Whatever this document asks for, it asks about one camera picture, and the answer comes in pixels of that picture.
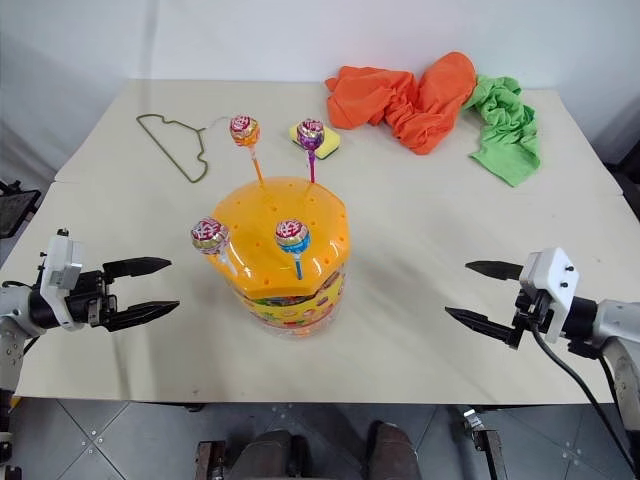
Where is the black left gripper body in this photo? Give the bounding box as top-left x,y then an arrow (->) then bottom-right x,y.
64,269 -> 119,331

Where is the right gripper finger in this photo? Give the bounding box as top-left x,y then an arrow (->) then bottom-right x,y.
444,306 -> 515,347
464,260 -> 524,283

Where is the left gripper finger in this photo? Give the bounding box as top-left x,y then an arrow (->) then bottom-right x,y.
102,256 -> 174,280
106,300 -> 182,335

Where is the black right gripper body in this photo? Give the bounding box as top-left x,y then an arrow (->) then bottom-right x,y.
506,287 -> 556,350

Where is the lollipop with white stick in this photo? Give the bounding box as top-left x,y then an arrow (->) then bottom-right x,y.
189,215 -> 239,279

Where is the lollipop jar with orange lid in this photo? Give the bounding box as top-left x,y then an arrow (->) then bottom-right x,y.
208,175 -> 352,342

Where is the lollipop with blue stick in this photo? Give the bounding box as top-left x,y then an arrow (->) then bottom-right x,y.
274,218 -> 308,282

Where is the lollipop with orange stick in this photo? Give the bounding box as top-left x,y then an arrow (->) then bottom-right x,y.
228,114 -> 267,194

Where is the purple lollipop with magenta stick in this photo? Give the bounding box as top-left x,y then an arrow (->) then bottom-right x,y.
295,118 -> 328,186

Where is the black mesh chair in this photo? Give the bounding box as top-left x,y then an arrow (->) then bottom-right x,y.
0,178 -> 43,242

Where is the green cloth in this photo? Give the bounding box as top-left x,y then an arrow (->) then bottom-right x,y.
461,73 -> 543,189

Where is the dark rounded shape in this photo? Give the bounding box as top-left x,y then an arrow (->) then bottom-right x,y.
366,419 -> 422,480
238,428 -> 309,480

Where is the rusty metal table foot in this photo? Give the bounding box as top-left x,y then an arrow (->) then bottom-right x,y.
196,439 -> 227,480

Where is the orange cloth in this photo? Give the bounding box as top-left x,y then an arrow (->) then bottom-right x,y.
324,49 -> 479,157

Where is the yellow sponge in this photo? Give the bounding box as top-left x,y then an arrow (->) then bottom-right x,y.
288,124 -> 343,162

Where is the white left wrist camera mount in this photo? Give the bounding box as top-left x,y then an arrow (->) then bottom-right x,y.
37,228 -> 86,333

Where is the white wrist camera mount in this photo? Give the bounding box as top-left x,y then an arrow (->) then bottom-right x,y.
518,246 -> 582,345
37,228 -> 86,333

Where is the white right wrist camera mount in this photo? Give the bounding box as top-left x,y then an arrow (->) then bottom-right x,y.
518,246 -> 582,345

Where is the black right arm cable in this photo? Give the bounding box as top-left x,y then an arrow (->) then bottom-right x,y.
530,323 -> 637,474

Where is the olive wire clothes hanger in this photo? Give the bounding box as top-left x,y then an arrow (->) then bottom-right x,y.
135,113 -> 232,185

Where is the metal table leg bracket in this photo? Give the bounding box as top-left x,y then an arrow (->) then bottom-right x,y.
460,406 -> 507,480

